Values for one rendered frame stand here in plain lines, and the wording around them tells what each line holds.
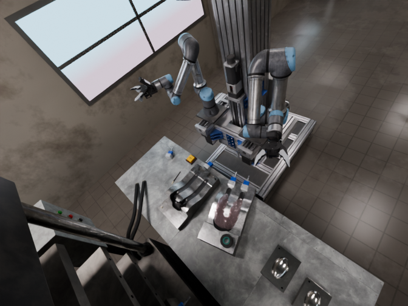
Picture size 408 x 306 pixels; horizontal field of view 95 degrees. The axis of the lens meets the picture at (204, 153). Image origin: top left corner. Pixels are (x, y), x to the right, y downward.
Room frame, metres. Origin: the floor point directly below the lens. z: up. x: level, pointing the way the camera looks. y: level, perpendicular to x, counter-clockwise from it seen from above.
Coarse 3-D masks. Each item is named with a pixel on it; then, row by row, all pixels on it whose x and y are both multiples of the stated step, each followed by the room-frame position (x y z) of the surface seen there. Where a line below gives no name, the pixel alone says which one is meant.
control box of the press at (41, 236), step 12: (36, 204) 0.74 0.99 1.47; (48, 204) 0.74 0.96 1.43; (72, 216) 0.69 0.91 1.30; (36, 228) 0.58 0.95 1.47; (48, 228) 0.55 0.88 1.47; (36, 240) 0.51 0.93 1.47; (48, 240) 0.49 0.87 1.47; (60, 240) 0.49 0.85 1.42; (72, 240) 0.50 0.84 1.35; (84, 240) 0.51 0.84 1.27; (72, 252) 0.47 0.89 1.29; (84, 252) 0.47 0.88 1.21; (108, 252) 0.56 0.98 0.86; (120, 252) 0.57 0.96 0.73
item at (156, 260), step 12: (156, 252) 0.43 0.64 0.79; (144, 264) 0.39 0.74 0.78; (156, 264) 0.35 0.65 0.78; (168, 264) 0.32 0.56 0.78; (156, 276) 0.28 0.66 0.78; (168, 276) 0.25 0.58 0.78; (180, 276) 0.22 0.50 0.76; (156, 288) 0.21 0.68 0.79; (168, 288) 0.18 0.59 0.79; (180, 288) 0.15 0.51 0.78; (180, 300) 0.09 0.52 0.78; (192, 300) 0.07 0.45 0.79
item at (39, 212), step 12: (24, 204) 0.49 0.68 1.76; (36, 216) 0.46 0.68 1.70; (48, 216) 0.47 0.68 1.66; (60, 216) 0.49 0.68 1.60; (60, 228) 0.45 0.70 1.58; (72, 228) 0.46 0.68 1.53; (84, 228) 0.47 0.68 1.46; (96, 228) 0.49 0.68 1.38; (96, 240) 0.45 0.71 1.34; (108, 240) 0.45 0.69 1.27; (120, 240) 0.47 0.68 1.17; (132, 240) 0.49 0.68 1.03; (144, 252) 0.45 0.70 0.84
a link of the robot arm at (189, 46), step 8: (192, 40) 1.37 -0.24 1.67; (184, 48) 1.38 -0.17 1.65; (192, 48) 1.33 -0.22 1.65; (184, 56) 1.35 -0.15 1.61; (192, 56) 1.31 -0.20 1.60; (184, 64) 1.33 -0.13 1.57; (192, 64) 1.32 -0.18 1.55; (184, 72) 1.31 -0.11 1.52; (176, 80) 1.35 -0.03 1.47; (184, 80) 1.31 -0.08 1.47; (176, 88) 1.32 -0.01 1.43; (176, 96) 1.30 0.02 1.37; (176, 104) 1.28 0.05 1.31
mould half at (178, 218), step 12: (192, 168) 0.93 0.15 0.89; (216, 180) 0.73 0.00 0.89; (168, 192) 0.78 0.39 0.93; (180, 192) 0.74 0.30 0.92; (192, 192) 0.72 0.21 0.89; (204, 192) 0.68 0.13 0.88; (168, 204) 0.72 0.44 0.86; (192, 204) 0.61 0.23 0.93; (168, 216) 0.63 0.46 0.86; (180, 216) 0.59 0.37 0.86; (180, 228) 0.51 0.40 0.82
